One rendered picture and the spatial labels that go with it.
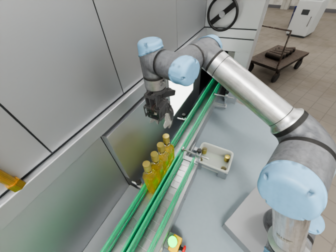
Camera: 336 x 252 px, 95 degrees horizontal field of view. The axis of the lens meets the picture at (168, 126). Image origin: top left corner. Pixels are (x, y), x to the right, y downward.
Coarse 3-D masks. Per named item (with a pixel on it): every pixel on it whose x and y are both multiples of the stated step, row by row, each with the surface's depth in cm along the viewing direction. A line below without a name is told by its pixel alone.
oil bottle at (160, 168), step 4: (160, 160) 76; (152, 164) 75; (156, 164) 74; (160, 164) 75; (156, 168) 74; (160, 168) 76; (164, 168) 81; (160, 172) 77; (164, 172) 83; (160, 176) 79; (160, 180) 82
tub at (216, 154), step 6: (204, 144) 113; (210, 144) 110; (210, 150) 114; (216, 150) 111; (222, 150) 108; (228, 150) 106; (210, 156) 112; (216, 156) 111; (222, 156) 111; (204, 162) 101; (210, 162) 108; (216, 162) 108; (222, 162) 108; (228, 162) 102; (216, 168) 97; (228, 168) 97
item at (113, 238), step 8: (208, 88) 147; (200, 96) 130; (192, 112) 121; (184, 128) 114; (176, 136) 103; (144, 184) 81; (144, 192) 83; (136, 200) 77; (128, 208) 73; (136, 208) 80; (128, 216) 75; (120, 224) 70; (112, 232) 67; (120, 232) 72; (112, 240) 68; (104, 248) 64
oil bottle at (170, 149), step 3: (171, 144) 82; (165, 147) 81; (168, 147) 81; (171, 147) 82; (165, 150) 82; (168, 150) 81; (171, 150) 83; (171, 153) 85; (171, 156) 87; (171, 159) 88; (171, 162) 90
